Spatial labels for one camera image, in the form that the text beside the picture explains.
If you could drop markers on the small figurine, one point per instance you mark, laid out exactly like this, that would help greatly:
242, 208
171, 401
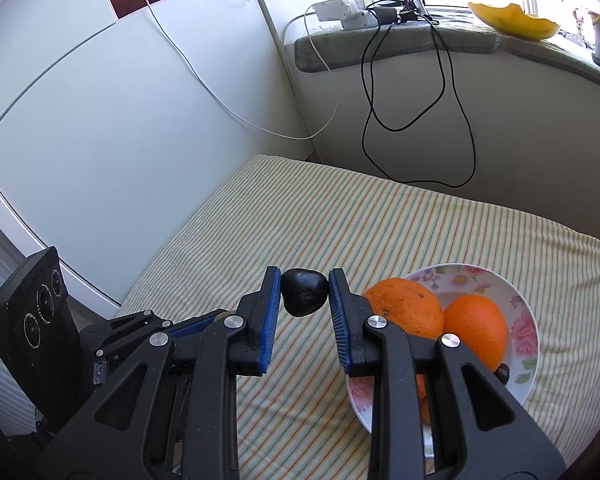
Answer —
580, 27

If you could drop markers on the white refrigerator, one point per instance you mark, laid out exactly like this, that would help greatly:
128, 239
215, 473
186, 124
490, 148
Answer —
130, 135

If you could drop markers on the speckled large orange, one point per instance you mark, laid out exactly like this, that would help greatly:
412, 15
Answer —
405, 305

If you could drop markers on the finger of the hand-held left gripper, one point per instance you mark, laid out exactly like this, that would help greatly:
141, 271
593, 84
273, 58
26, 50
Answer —
195, 327

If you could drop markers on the black adapter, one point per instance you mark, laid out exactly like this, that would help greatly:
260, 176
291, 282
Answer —
392, 14

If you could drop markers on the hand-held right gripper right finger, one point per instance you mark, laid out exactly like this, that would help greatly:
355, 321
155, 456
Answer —
340, 320

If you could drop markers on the white adapter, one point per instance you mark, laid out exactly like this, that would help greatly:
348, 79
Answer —
360, 21

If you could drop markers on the striped cloth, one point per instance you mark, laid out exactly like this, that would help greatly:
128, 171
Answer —
380, 220

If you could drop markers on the yellow bowl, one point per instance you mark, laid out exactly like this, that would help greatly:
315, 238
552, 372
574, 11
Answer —
515, 25

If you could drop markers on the smooth large orange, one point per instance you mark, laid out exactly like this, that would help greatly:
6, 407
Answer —
475, 330

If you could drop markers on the dark plum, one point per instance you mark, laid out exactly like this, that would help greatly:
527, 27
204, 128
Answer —
503, 374
305, 292

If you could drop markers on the white power strip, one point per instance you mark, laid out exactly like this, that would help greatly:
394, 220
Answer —
335, 10

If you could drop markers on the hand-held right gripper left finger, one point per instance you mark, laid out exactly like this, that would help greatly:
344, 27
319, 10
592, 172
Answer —
272, 310

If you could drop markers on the floral white plate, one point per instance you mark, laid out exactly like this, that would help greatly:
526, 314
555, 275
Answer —
520, 330

